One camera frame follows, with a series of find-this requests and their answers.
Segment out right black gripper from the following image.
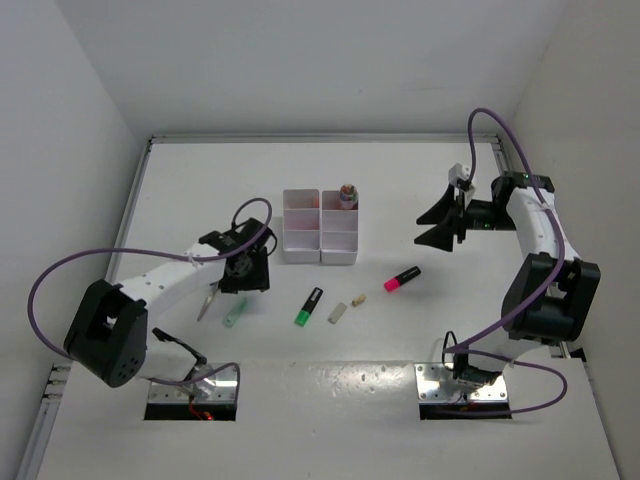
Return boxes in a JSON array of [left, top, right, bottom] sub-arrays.
[[415, 184, 518, 252]]

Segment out green correction tape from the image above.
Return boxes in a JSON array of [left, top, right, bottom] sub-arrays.
[[222, 296, 248, 328]]

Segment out green black highlighter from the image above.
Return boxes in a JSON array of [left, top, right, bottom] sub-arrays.
[[294, 287, 324, 327]]

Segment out pink black highlighter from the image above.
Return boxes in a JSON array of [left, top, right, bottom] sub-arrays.
[[384, 266, 421, 293]]

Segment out clear tube of colored pens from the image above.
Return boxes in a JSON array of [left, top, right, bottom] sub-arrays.
[[339, 184, 359, 210]]

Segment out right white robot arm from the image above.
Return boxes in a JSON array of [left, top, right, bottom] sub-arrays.
[[414, 171, 601, 385]]

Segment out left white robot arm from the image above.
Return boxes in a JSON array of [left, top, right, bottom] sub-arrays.
[[64, 218, 275, 388]]

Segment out left white organizer box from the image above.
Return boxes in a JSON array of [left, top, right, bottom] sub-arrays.
[[281, 189, 321, 264]]

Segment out white organizer box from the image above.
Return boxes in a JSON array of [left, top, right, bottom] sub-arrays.
[[320, 190, 359, 266], [281, 189, 321, 264]]

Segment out grey eraser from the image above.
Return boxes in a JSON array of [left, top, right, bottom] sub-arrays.
[[328, 302, 347, 325]]

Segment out right white organizer box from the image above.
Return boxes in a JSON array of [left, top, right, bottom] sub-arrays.
[[320, 190, 359, 266]]

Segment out small tan eraser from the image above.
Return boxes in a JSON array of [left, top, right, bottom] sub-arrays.
[[351, 294, 366, 307]]

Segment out black handled scissors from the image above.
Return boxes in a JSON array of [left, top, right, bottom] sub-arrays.
[[196, 283, 218, 322]]

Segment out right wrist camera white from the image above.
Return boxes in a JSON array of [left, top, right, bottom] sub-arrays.
[[448, 163, 475, 193]]

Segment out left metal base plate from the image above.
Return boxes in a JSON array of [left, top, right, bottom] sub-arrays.
[[147, 363, 239, 407]]

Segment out metal base plate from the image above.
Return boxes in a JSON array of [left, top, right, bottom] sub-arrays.
[[414, 362, 509, 406], [147, 363, 239, 407]]

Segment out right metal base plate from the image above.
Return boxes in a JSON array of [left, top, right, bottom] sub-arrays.
[[414, 362, 509, 406]]

